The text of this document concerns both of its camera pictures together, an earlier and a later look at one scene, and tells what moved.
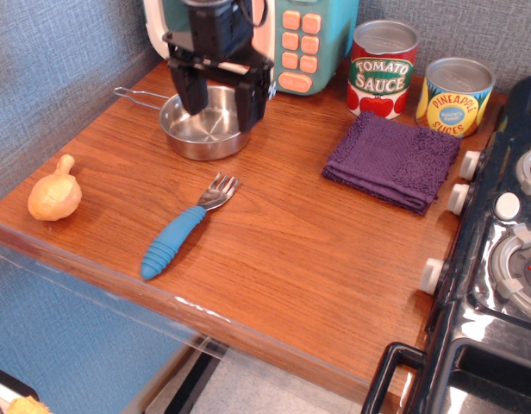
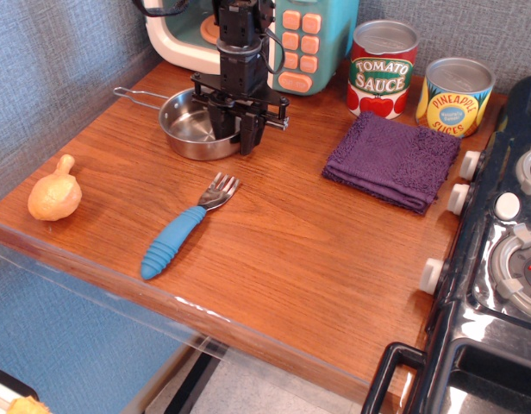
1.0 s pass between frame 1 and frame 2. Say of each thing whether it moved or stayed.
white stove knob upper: stayed
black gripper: moved
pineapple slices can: stayed
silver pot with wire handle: stayed
